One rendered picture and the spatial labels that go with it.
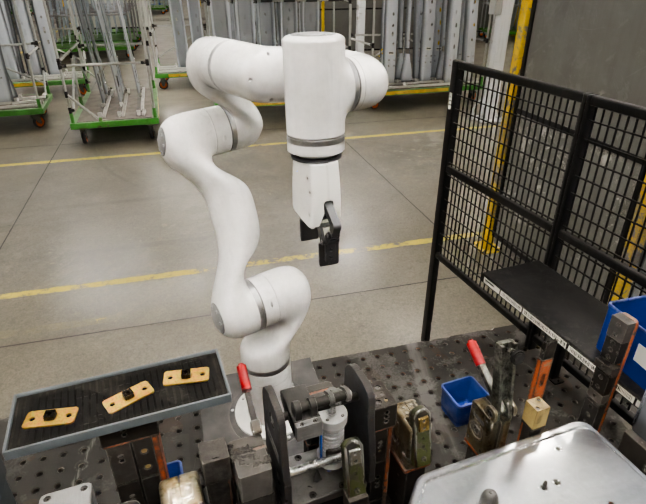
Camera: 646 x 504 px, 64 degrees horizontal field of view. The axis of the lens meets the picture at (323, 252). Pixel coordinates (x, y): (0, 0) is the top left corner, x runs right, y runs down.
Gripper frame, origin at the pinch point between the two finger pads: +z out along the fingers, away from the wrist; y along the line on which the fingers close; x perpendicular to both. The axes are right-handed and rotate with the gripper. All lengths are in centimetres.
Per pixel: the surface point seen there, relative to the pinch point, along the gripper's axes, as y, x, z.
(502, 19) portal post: -524, 432, 13
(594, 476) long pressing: 25, 45, 46
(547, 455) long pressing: 18, 40, 46
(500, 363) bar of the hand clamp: 8.7, 33.1, 27.4
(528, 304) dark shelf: -23, 68, 42
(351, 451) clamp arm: 10.8, 1.5, 36.0
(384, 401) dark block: 4.4, 11.0, 33.2
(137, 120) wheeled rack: -585, -24, 108
